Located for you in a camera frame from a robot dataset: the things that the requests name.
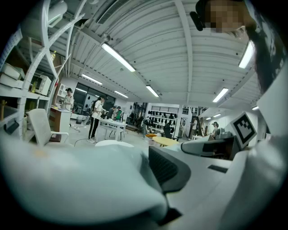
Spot white mesh office chair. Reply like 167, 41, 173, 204
27, 109, 69, 147

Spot person's printed white shirt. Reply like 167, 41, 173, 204
244, 0, 288, 137

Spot wooden cabinet with white top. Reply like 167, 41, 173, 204
49, 107, 72, 133

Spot dark glass window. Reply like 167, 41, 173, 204
73, 82, 116, 112

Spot ceiling spotlight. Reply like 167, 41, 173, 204
74, 19, 89, 29

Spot long ceiling light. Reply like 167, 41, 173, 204
100, 42, 136, 73
238, 41, 255, 69
81, 73, 103, 85
113, 90, 129, 99
145, 84, 160, 98
212, 87, 229, 103

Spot person's head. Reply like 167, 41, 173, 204
203, 0, 257, 35

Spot white metal shelf rack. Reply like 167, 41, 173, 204
0, 0, 87, 144

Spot black head-worn camera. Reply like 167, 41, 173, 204
190, 0, 207, 31

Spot white flat box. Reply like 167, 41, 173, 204
0, 62, 26, 89

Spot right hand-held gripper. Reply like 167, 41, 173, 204
181, 111, 257, 160

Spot black office chair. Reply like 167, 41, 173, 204
163, 124, 183, 142

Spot clear storage bin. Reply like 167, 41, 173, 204
0, 105, 23, 141

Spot white round table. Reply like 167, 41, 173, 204
95, 140, 135, 148

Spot wall shelf with black items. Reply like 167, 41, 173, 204
147, 105, 180, 135

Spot ceiling air vent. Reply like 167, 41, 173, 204
96, 0, 129, 24

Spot round wooden table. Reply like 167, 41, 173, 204
152, 137, 180, 147

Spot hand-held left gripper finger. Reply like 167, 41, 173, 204
148, 134, 288, 230

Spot white toaster oven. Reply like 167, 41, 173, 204
31, 75, 52, 96

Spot white rectangular table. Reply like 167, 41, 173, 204
99, 119, 128, 142

